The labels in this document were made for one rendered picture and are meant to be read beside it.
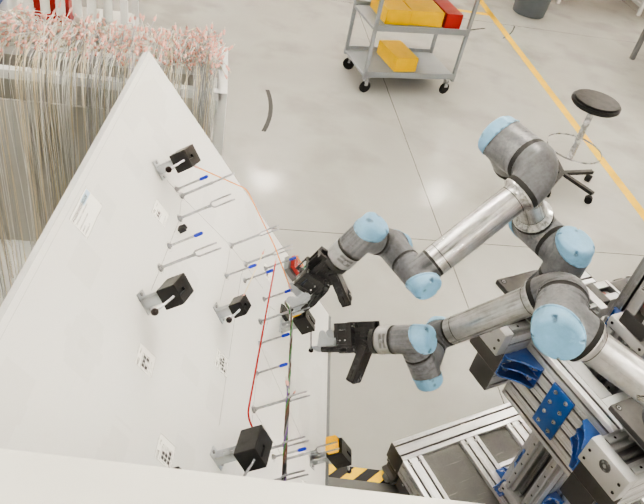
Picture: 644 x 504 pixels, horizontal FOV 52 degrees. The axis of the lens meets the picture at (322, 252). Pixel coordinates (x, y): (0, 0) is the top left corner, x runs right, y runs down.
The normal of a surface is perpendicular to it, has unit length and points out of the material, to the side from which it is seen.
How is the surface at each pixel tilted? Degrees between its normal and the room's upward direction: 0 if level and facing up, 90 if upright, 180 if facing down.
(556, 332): 88
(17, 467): 0
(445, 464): 0
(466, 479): 0
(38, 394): 54
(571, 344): 88
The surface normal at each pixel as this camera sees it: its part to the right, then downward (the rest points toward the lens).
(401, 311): 0.17, -0.76
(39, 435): 0.90, -0.32
